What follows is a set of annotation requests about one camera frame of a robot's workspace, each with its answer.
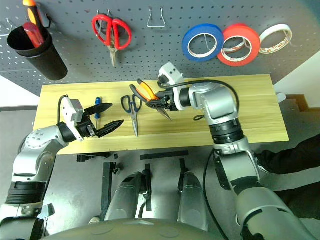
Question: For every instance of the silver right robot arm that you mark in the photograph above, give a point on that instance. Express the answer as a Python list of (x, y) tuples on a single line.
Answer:
[(220, 105)]

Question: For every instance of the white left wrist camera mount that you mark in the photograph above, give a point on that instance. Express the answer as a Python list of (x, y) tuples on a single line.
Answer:
[(68, 107)]

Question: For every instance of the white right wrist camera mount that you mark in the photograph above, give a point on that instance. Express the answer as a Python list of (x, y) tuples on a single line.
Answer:
[(171, 72)]

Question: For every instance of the black table frame leg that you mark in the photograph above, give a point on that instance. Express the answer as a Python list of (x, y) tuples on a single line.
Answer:
[(107, 190)]

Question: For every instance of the grey robot torso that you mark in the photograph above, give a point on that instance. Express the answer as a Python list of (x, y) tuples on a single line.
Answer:
[(130, 230)]

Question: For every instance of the red utility knife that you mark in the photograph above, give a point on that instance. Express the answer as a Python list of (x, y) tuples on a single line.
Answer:
[(32, 33)]

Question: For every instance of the silver right robot leg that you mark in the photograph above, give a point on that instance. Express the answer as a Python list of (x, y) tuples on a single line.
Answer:
[(192, 200)]

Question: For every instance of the silver robot leg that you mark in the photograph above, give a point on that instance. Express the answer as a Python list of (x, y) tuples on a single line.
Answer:
[(123, 197), (192, 200)]

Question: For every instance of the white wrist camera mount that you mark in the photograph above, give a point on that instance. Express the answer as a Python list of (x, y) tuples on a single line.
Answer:
[(171, 72), (68, 107)]

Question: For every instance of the grey metal pegboard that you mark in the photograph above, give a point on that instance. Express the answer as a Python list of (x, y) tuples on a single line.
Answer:
[(150, 55)]

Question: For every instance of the person in black clothes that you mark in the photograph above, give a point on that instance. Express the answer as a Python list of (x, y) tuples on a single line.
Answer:
[(295, 160)]

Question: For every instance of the orange and black screwdriver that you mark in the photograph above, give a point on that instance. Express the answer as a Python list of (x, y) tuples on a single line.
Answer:
[(32, 12)]

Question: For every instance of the silver left robot leg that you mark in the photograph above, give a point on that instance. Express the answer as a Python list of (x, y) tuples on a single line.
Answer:
[(123, 197)]

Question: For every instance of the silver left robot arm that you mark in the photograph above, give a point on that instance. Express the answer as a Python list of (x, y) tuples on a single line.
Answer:
[(32, 152)]

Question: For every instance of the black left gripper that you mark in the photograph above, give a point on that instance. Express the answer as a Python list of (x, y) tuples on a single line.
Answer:
[(86, 127)]

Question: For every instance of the white tape roll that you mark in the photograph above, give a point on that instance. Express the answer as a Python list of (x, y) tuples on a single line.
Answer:
[(271, 30)]

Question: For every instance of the blue tape roll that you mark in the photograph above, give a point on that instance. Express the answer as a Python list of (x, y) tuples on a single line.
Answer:
[(190, 35)]

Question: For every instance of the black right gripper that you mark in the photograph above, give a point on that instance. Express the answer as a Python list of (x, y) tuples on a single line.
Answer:
[(170, 98)]

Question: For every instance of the blue and black scissors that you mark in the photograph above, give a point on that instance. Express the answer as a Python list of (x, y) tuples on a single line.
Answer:
[(134, 117)]

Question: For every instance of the black plastic cup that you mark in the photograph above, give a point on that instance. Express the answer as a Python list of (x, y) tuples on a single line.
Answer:
[(47, 61)]

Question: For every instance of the red tape roll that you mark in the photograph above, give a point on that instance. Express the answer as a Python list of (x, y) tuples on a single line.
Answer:
[(240, 28)]

